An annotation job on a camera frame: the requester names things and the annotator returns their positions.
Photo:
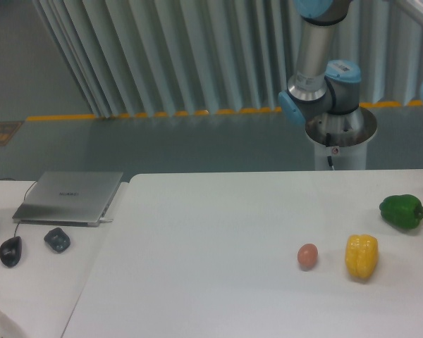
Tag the green bell pepper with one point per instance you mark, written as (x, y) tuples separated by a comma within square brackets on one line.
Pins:
[(403, 211)]

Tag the silver closed laptop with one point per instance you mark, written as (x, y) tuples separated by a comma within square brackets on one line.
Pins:
[(69, 198)]

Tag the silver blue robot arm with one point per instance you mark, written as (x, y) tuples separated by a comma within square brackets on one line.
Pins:
[(315, 60)]

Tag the brown floor sign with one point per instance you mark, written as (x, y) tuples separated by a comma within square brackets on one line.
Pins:
[(7, 131)]

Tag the yellow bell pepper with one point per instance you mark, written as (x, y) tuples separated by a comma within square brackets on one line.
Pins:
[(361, 255)]

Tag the black computer mouse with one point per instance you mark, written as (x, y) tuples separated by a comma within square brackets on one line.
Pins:
[(11, 251)]

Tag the brown egg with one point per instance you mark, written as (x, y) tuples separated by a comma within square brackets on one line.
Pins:
[(307, 256)]

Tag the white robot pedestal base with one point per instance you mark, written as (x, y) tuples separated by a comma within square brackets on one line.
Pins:
[(340, 141)]

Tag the folding partition screen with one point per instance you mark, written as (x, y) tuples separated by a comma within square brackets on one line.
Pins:
[(169, 57)]

